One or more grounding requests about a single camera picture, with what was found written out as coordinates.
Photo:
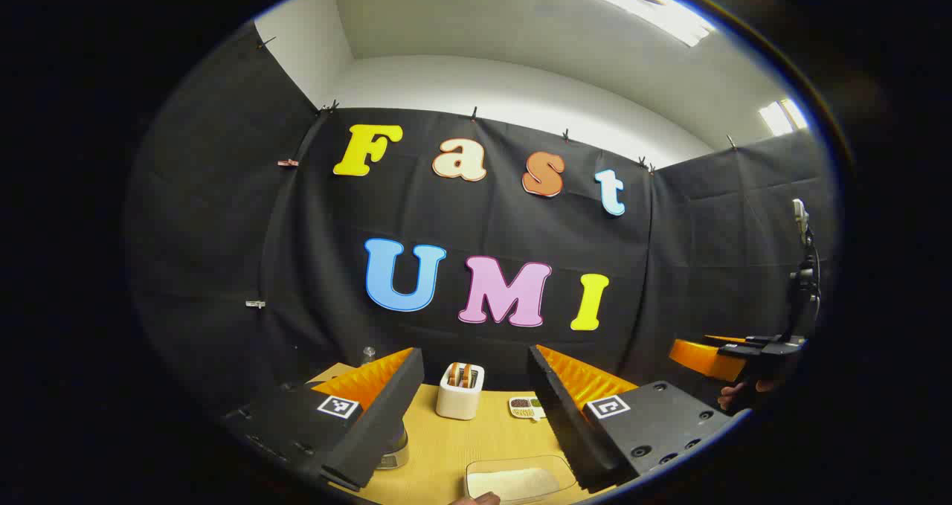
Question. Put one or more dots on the black backdrop cloth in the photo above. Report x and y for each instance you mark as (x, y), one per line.
(483, 215)

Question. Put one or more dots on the dark grey rice cooker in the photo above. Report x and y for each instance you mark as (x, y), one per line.
(392, 449)

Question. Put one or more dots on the small glass bottle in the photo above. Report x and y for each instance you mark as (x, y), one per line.
(368, 355)

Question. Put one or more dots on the white divided dish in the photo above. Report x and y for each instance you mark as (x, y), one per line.
(537, 413)

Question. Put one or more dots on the long ceiling light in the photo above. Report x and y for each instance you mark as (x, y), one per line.
(632, 3)

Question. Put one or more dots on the white toaster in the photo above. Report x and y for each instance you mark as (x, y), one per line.
(460, 402)

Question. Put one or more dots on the toasted bread slice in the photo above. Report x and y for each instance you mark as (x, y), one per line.
(468, 376)
(453, 375)

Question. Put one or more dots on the clear plastic tray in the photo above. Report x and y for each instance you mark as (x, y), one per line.
(565, 469)

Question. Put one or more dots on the black camera stand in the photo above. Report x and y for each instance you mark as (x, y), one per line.
(805, 282)

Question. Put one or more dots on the pale yellow beans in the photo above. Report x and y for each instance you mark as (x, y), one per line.
(523, 413)

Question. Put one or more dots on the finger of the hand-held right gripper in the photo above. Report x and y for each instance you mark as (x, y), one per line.
(758, 338)
(703, 358)

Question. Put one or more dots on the small ceiling light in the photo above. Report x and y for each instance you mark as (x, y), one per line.
(781, 117)

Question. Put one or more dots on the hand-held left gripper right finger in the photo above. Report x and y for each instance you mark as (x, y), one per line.
(565, 423)

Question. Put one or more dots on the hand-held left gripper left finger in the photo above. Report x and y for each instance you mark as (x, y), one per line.
(387, 416)

